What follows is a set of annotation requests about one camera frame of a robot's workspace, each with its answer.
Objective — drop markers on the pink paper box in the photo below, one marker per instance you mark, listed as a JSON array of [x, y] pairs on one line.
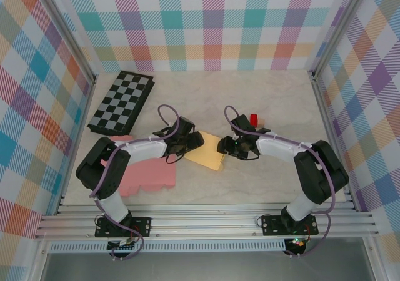
[[153, 176]]

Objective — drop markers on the aluminium frame post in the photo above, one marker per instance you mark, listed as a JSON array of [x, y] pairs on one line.
[[67, 31], [337, 28]]

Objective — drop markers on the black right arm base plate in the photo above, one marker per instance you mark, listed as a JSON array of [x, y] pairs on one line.
[[270, 224]]

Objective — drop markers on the aluminium frame rail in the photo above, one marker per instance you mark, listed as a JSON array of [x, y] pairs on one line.
[[203, 220]]

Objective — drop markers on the yellow paper box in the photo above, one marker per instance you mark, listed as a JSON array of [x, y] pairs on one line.
[[207, 151]]

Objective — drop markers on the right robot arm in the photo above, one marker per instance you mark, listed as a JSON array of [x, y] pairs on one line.
[[275, 146]]

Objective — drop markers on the small circuit board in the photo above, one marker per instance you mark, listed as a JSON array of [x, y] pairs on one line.
[[297, 242], [123, 245]]

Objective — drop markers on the grey metal panel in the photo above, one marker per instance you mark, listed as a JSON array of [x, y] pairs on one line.
[[203, 267]]

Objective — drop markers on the black chessboard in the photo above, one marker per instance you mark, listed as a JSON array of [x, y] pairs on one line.
[[122, 103]]

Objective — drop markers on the aluminium side rail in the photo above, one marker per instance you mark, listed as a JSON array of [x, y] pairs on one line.
[[76, 143], [332, 140]]

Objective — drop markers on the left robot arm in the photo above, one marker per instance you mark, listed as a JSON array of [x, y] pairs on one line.
[[147, 150]]

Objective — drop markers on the red toy brick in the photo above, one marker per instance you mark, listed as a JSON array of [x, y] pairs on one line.
[[254, 120]]

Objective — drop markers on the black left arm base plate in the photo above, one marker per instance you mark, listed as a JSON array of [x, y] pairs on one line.
[[143, 226]]

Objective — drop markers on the small wooden cube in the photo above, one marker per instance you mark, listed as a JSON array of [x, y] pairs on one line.
[[262, 123]]

